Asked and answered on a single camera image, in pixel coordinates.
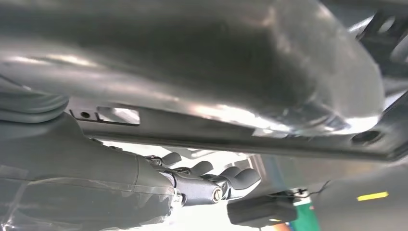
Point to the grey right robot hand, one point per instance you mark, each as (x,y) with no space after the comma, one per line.
(79,178)

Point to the black bag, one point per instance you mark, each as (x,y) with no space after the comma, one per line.
(261,210)

